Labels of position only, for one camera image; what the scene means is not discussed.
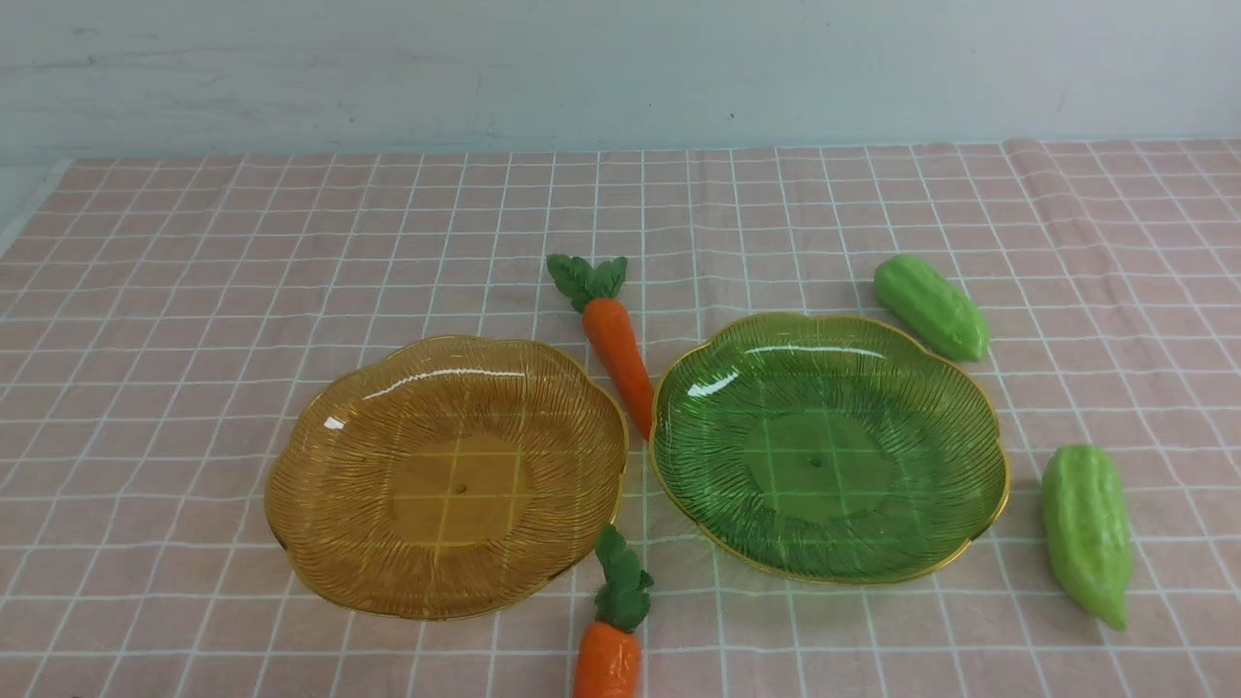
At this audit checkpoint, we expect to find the orange toy carrot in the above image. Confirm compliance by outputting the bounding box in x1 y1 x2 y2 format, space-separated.
546 253 654 440
572 524 654 697

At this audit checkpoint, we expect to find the green bitter gourd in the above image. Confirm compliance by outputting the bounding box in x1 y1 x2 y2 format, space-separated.
872 255 990 361
1041 443 1133 631

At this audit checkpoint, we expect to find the amber ribbed glass plate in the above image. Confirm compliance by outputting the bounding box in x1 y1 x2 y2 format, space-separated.
266 335 629 621

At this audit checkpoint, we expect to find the green ribbed glass plate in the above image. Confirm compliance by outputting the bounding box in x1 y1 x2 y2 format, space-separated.
649 312 1011 585

